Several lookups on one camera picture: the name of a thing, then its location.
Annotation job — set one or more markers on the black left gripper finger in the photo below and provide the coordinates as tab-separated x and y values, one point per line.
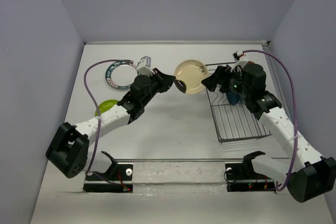
167	85
161	77

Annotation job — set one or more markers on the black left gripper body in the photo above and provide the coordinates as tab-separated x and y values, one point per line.
153	88

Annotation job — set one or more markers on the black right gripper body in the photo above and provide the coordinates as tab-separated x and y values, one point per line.
233	82

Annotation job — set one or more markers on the cream beige plate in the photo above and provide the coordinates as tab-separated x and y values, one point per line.
189	76

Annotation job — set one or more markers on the blue shell-shaped dish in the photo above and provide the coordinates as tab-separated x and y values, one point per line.
235	98

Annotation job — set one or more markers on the white plate with patterned rim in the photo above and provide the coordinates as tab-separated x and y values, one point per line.
121	74

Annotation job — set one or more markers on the lime green plate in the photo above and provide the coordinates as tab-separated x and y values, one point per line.
104	106

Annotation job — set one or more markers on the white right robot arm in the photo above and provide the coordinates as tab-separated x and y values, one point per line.
309	173

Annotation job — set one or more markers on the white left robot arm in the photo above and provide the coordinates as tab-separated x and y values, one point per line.
69	148

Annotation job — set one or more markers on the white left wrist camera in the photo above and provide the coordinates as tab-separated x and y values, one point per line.
143	67

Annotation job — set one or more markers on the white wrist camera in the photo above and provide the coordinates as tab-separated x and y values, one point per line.
143	67
240	60

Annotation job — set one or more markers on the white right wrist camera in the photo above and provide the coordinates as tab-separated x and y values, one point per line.
240	60

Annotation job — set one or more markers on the dark wire dish rack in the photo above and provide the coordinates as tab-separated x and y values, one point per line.
239	122

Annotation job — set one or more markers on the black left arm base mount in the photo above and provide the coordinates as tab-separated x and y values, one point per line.
117	178

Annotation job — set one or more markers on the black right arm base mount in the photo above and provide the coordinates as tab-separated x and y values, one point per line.
249	179

